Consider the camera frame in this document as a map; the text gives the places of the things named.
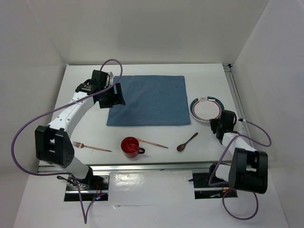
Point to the aluminium table edge rail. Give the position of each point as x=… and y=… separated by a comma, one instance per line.
x=172, y=166

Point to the copper fork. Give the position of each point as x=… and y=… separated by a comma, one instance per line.
x=81, y=145

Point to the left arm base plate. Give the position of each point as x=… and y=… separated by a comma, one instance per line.
x=97, y=191

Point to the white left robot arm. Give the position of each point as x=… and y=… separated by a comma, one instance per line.
x=52, y=141

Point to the copper knife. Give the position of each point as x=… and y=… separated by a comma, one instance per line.
x=152, y=143

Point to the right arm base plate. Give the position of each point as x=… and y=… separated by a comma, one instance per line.
x=202, y=190

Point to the copper spoon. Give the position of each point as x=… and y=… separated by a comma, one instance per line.
x=182, y=146

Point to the aluminium right side rail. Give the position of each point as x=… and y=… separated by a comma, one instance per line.
x=237, y=95

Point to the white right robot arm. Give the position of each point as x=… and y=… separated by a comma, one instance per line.
x=241, y=166

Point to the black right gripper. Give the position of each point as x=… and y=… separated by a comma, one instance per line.
x=213, y=123

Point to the blue cloth placemat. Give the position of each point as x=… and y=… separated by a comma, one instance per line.
x=151, y=100

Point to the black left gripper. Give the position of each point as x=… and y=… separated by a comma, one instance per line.
x=118, y=97

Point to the white plate with green rim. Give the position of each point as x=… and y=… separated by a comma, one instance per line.
x=205, y=108

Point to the red mug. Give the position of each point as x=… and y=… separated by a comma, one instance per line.
x=130, y=147

